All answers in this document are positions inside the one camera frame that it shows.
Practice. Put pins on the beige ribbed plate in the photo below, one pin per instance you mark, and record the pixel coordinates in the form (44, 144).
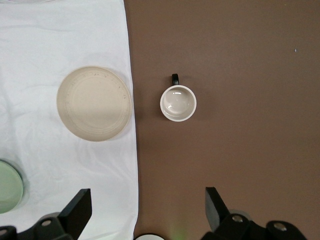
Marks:
(93, 103)

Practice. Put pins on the white cloth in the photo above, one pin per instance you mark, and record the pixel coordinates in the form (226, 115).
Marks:
(62, 40)

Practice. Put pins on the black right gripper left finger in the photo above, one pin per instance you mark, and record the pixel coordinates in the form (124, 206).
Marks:
(77, 212)

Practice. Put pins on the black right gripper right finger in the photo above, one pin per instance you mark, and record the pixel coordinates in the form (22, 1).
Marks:
(216, 212)

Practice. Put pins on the light green plate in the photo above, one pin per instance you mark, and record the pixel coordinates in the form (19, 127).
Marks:
(8, 187)

